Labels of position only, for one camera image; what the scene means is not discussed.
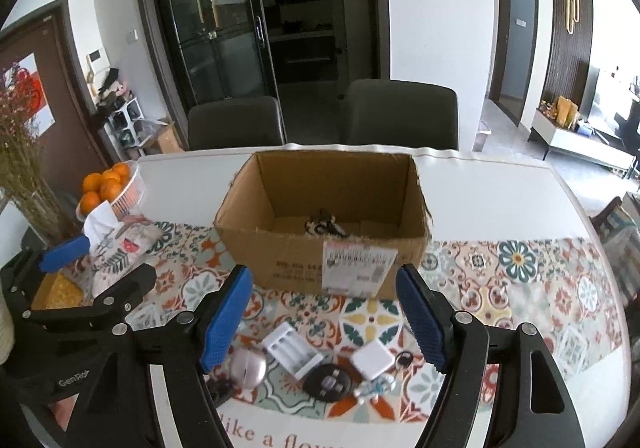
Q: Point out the brown entrance door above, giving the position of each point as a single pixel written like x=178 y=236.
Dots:
x=70 y=93

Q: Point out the patterned white table cover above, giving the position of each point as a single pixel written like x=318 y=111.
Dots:
x=500 y=288

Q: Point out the white shoe rack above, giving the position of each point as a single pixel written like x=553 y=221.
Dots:
x=122 y=121

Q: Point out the cardboard box with flaps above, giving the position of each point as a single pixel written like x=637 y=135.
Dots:
x=170 y=141

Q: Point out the orange fruit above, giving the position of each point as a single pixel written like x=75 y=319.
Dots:
x=121 y=172
x=90 y=202
x=111 y=189
x=92 y=181

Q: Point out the dried flower bouquet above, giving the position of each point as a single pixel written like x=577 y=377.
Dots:
x=20 y=153

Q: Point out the white low media cabinet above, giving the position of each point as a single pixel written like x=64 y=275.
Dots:
x=575 y=144

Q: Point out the black glass door cabinet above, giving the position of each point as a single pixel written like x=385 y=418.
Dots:
x=210 y=28

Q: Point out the floral fabric tissue box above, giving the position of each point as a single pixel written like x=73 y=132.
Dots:
x=117 y=250

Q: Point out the black round device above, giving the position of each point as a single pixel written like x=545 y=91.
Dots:
x=327 y=383

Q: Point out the yellow gift bags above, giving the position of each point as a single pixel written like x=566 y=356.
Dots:
x=567 y=111

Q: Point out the white square power adapter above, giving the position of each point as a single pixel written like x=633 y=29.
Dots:
x=372 y=360

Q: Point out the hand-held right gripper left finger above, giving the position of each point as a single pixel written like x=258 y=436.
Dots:
x=225 y=323

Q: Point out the white ribbed fruit basket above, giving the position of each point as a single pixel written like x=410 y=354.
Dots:
x=131 y=193

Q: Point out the grey interior door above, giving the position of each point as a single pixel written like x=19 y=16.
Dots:
x=517 y=28

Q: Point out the flat television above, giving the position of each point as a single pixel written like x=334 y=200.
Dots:
x=591 y=93

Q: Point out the small glass globe toy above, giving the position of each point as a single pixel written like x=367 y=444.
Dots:
x=372 y=385

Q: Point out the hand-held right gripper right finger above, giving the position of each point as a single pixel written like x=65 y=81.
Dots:
x=422 y=323

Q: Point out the white red door poster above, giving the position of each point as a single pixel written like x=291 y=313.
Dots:
x=30 y=93

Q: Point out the clear plastic bag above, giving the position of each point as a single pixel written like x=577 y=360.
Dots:
x=149 y=128

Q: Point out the white wall intercom panel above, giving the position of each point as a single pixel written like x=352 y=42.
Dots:
x=96 y=57

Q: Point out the brown cardboard box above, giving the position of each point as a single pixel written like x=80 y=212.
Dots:
x=280 y=253

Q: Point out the patterned cushion chair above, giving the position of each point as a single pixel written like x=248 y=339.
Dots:
x=617 y=233

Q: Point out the wide dark dining chair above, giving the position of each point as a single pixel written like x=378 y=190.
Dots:
x=400 y=113

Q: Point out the black and grey gadget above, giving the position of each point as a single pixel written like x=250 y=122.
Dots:
x=290 y=353

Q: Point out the gold wall ornament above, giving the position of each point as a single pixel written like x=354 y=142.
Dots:
x=571 y=16

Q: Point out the dark slatted wall panel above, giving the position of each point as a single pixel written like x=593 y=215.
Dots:
x=555 y=58

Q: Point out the pile of slippers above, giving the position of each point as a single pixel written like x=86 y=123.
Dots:
x=112 y=88

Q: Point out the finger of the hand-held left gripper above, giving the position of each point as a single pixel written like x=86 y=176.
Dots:
x=65 y=253
x=125 y=289

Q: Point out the white tissue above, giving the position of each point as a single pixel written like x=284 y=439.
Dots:
x=97 y=220

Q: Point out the narrow dark dining chair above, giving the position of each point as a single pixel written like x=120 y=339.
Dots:
x=235 y=123

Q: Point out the white wall switch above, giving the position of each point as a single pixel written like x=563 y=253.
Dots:
x=131 y=34

